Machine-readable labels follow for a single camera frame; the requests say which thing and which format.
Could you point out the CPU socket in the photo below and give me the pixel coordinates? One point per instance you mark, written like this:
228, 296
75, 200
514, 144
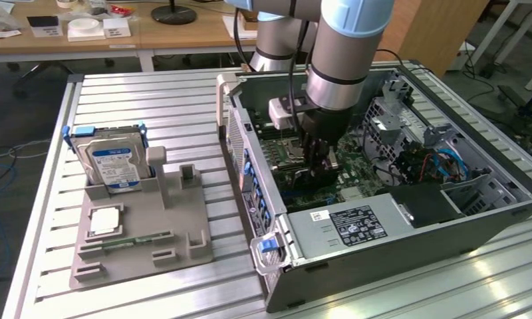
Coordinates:
290, 149

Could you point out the green motherboard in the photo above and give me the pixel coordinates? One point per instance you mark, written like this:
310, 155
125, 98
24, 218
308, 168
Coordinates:
359, 156

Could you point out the black case lock slider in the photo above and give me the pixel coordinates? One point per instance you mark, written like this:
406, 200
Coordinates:
247, 127

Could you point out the silver CPU chip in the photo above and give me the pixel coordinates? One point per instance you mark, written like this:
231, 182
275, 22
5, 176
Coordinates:
105, 220

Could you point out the blue case release latch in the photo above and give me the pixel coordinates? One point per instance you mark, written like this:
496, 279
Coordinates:
266, 246

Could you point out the black plastic shroud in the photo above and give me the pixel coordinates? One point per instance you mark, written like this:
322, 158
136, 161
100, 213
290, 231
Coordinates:
426, 202

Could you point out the hard disk with blue caddy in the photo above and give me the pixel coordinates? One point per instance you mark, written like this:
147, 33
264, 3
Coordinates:
115, 166

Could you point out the grey power supply unit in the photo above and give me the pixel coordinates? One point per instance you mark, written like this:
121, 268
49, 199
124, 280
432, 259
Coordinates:
310, 232

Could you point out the black office chair base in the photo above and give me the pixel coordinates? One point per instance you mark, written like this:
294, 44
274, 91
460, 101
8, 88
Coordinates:
31, 74

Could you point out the white paper stack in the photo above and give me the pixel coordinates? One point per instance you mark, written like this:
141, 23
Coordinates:
231, 30

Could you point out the blue expansion slot latch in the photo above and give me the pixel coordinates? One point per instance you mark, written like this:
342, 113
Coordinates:
248, 170
256, 186
262, 203
267, 220

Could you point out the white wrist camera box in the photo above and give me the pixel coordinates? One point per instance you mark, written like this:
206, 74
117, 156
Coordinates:
282, 114

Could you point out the red package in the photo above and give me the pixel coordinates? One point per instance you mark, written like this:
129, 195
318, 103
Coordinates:
121, 10

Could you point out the green RAM stick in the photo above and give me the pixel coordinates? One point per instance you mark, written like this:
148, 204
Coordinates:
124, 242

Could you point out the silver chipset heatsink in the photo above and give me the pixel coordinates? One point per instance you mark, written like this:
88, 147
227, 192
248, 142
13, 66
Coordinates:
352, 194

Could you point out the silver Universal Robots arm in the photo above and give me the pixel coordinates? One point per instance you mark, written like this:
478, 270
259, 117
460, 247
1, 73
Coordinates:
346, 50

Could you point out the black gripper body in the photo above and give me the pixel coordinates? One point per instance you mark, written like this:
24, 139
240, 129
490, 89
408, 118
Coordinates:
323, 124

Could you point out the white desk frame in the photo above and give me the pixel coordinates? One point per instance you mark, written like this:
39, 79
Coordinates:
499, 26

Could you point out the black floor stand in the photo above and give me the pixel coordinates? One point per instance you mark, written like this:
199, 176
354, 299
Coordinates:
530, 103

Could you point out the metal disk bay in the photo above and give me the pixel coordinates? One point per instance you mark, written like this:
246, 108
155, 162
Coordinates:
492, 192

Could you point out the black round lamp base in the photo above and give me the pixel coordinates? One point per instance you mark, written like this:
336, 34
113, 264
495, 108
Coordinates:
173, 15

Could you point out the white card with red print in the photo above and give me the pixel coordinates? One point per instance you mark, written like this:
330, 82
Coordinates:
4, 34

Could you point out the wooden office desk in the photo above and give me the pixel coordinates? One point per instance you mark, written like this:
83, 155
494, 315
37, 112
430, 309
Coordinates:
27, 44
181, 33

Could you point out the wooden cabinet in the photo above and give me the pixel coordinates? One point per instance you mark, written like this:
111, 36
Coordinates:
426, 26

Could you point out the open grey PC case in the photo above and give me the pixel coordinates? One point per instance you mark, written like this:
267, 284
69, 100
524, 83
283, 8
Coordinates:
382, 276

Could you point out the plain white box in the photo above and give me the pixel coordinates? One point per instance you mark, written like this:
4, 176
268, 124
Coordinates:
115, 25

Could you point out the brown cardboard box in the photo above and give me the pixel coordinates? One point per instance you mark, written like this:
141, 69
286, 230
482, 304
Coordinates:
247, 18

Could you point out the grey plastic parts rack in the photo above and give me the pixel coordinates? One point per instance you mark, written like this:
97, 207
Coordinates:
159, 226

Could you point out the installed RAM stick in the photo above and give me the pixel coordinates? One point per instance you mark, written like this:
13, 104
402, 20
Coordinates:
288, 169

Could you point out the perforated metal drive cage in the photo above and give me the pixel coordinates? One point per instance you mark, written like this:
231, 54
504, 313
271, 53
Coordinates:
382, 116

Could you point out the white tape roll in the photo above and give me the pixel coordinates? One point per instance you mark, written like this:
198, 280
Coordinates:
64, 4

